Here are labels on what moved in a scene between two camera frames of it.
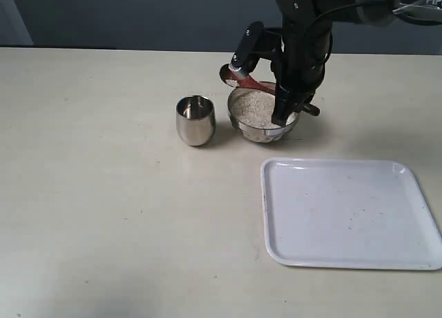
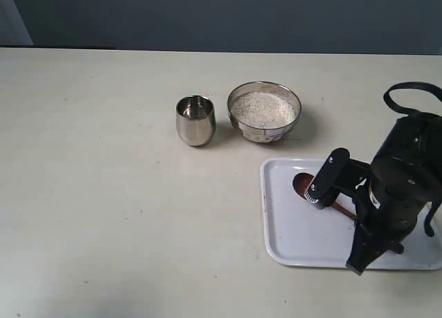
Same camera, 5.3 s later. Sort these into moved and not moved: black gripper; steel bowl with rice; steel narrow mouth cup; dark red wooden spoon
Moved: dark red wooden spoon; black gripper
Not moved: steel narrow mouth cup; steel bowl with rice
